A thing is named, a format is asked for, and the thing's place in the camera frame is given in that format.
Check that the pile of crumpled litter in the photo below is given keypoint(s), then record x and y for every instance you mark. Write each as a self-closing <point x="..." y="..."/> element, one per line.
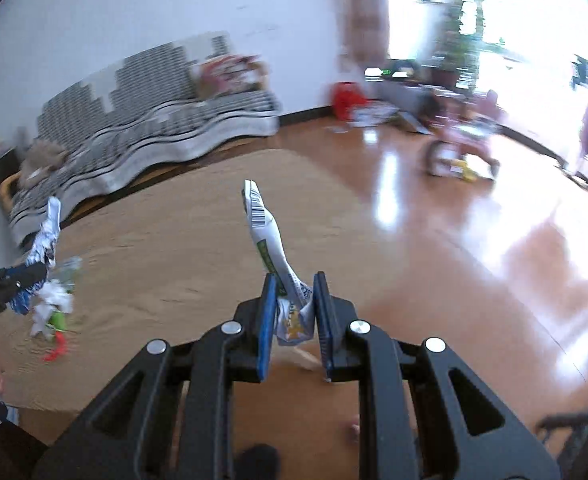
<point x="51" y="302"/>

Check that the pink tricycle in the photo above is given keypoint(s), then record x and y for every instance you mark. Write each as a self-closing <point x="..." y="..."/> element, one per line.
<point x="454" y="135"/>

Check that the dark metal frame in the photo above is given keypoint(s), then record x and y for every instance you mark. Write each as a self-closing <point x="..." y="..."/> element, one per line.
<point x="579" y="435"/>

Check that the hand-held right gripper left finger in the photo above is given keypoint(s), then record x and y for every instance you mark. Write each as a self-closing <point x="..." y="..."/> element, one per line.
<point x="269" y="330"/>

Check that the beige spotted garment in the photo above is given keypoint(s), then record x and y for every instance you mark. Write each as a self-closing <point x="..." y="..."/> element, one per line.
<point x="44" y="157"/>

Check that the grey low cabinet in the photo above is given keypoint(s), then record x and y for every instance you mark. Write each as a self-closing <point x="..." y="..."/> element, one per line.
<point x="404" y="90"/>

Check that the green wrapper scrap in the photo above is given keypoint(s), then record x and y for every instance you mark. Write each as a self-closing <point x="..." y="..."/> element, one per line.
<point x="58" y="321"/>

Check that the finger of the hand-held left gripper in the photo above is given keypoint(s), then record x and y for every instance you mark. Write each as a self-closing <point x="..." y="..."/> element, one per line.
<point x="21" y="292"/>
<point x="24" y="272"/>

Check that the red wrapper scrap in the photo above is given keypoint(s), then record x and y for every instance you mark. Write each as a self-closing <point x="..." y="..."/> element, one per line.
<point x="56" y="350"/>

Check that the silver blue printed wrapper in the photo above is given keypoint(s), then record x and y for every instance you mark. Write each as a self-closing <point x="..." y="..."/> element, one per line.
<point x="44" y="245"/>

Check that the white green snack wrapper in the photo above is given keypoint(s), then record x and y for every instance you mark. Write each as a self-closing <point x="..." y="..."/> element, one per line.
<point x="269" y="240"/>

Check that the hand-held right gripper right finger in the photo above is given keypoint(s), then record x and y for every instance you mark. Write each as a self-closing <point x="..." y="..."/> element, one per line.
<point x="324" y="330"/>

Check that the wooden sofa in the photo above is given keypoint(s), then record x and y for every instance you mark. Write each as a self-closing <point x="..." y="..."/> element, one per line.
<point x="8" y="190"/>

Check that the pink cartoon pillow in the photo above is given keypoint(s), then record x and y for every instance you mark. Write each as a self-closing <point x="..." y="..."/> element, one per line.
<point x="229" y="75"/>

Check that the person's left forearm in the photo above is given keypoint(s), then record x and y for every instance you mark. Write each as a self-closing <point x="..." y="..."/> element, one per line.
<point x="4" y="450"/>

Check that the green potted plant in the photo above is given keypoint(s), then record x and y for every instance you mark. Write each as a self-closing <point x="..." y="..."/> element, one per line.
<point x="461" y="35"/>

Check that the scattered printed papers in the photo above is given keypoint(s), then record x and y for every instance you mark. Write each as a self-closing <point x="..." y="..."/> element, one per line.
<point x="374" y="115"/>

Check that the red bag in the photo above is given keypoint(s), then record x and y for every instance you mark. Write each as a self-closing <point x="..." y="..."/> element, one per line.
<point x="346" y="100"/>

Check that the black white striped blanket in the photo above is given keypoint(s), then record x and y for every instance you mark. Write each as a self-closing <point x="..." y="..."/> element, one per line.
<point x="149" y="125"/>

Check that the patterned curtain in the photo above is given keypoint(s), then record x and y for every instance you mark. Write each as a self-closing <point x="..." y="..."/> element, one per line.
<point x="366" y="10"/>

